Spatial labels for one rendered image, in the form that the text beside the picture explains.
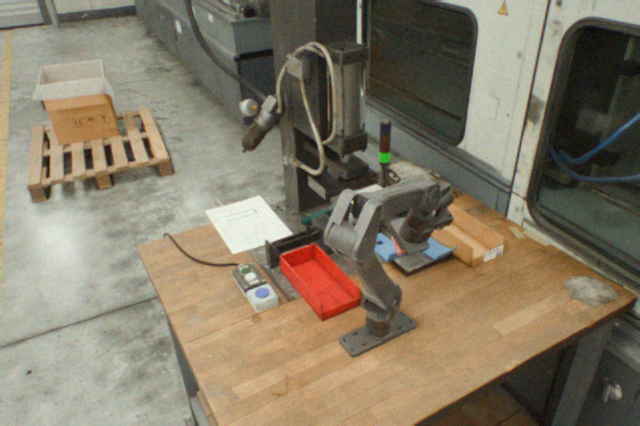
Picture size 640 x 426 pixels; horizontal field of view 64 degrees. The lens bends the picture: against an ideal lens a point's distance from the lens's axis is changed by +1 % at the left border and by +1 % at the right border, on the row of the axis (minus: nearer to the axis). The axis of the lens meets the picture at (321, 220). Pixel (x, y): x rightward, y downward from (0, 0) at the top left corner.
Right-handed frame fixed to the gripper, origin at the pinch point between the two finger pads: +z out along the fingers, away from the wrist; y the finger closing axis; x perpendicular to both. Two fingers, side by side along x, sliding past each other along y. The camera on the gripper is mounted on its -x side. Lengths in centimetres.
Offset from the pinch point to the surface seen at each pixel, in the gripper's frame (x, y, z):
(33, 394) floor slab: 116, 54, 137
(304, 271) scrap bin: 19.8, 12.7, 19.0
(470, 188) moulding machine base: -60, 28, 29
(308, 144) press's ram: 4.7, 47.0, 3.9
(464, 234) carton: -33.4, 4.8, 15.0
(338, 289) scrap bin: 15.0, 1.7, 14.0
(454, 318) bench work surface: -6.0, -20.9, 4.4
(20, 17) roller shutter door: 94, 826, 463
